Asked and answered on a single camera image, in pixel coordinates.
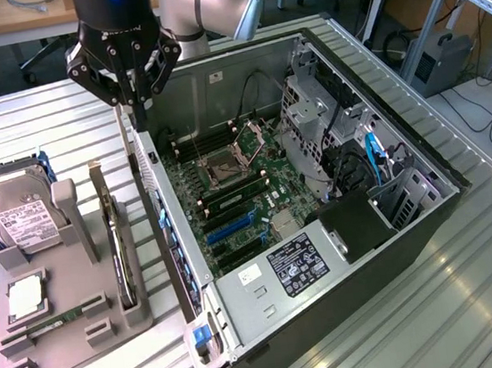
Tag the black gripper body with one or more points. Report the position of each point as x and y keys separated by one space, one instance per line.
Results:
x=116 y=25

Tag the graphics card with metal bracket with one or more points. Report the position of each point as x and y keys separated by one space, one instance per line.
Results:
x=123 y=271

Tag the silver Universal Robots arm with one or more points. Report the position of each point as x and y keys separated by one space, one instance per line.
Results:
x=184 y=7

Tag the thin metal locking lever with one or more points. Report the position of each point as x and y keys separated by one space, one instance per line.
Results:
x=194 y=144

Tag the metal socket cover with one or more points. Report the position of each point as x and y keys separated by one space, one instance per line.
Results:
x=239 y=151

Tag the CPU socket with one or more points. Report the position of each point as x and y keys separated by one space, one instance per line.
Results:
x=222 y=169

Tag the silver hard disk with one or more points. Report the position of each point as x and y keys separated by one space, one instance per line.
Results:
x=15 y=208

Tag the green RAM stick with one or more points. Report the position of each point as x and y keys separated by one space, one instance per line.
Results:
x=62 y=318
x=234 y=197

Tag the green motherboard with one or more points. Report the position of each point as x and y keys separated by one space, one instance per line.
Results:
x=272 y=176

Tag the silver perforated drive cage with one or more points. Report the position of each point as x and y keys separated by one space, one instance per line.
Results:
x=304 y=163

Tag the black expansion slot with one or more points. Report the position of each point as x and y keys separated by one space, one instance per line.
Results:
x=242 y=261
x=238 y=250
x=224 y=223

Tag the blue expansion slot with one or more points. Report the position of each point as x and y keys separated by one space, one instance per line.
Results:
x=229 y=232

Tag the silver chipset heatsink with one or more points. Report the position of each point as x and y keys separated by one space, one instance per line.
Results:
x=285 y=225

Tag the grey parts rack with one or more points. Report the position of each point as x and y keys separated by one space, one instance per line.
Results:
x=63 y=300

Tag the silver CPU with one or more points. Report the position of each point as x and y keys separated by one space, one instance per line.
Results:
x=26 y=297

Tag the black plastic air shroud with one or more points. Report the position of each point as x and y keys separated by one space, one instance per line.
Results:
x=350 y=225

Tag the silver power supply unit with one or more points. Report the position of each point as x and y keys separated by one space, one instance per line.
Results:
x=261 y=308

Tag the grey control box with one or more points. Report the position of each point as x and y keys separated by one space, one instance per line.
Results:
x=442 y=63

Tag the silver disk bay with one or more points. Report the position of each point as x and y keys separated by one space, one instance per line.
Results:
x=409 y=200

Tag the blue case latch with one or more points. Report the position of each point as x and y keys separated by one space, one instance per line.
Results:
x=201 y=336

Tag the open black PC case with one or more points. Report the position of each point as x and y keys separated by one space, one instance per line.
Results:
x=374 y=280

